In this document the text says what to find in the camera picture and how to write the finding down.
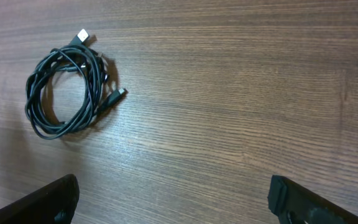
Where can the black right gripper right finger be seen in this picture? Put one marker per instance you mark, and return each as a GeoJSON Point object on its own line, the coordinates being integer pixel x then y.
{"type": "Point", "coordinates": [295, 204]}

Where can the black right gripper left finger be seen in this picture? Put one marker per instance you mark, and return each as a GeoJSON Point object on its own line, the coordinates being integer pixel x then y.
{"type": "Point", "coordinates": [53, 203]}

